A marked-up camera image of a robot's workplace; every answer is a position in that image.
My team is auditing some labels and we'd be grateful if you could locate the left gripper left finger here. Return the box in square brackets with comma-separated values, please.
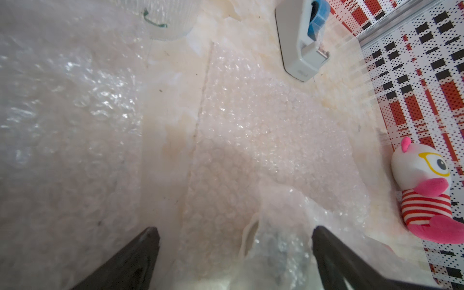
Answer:
[73, 227, 160, 290]

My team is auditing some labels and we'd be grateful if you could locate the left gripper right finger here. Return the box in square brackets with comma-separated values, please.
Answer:
[312, 226, 433, 290]

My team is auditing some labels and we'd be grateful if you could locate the bubble wrap sheet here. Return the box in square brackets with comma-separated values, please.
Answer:
[1, 1, 147, 290]
[170, 41, 436, 290]

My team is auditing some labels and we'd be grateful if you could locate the pink white owl plush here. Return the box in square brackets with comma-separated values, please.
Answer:
[391, 137, 464, 244]

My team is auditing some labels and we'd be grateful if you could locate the clear glass vase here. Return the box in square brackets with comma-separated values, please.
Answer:
[113, 0, 202, 41]

